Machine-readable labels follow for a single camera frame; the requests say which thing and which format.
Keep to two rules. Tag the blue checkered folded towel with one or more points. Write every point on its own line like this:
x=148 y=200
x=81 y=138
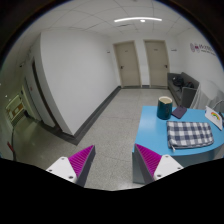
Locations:
x=187 y=135

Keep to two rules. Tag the right beige door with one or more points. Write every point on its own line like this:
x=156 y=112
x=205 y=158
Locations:
x=158 y=63

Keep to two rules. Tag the white chair frame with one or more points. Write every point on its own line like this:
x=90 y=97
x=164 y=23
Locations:
x=208 y=94

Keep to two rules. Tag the long ceiling light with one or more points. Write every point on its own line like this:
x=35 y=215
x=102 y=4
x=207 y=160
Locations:
x=137 y=19

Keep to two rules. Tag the white card with rainbow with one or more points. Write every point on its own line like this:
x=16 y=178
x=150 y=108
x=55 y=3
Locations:
x=214 y=117

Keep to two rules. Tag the dark green mug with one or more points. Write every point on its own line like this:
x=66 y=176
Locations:
x=164 y=108

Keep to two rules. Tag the dark purple notebook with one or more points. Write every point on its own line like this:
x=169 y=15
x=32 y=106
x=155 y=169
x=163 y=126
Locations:
x=179 y=112

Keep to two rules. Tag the black bag on sofa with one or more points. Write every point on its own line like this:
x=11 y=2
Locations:
x=179 y=82

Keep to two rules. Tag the wall logo sign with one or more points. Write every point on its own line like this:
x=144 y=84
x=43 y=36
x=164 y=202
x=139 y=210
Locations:
x=202 y=48

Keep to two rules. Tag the blue table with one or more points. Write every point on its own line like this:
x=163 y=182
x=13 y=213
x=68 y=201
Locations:
x=162 y=145

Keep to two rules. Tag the left beige door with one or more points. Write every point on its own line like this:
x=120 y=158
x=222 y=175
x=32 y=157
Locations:
x=127 y=64

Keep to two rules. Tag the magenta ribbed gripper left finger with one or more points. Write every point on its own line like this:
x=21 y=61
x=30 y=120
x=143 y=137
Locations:
x=76 y=167

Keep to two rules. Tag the beige door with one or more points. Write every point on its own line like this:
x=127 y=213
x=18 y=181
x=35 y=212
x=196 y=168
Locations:
x=158 y=63
x=127 y=64

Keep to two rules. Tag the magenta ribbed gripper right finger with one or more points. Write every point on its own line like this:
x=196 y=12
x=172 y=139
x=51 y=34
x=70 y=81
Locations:
x=154 y=166

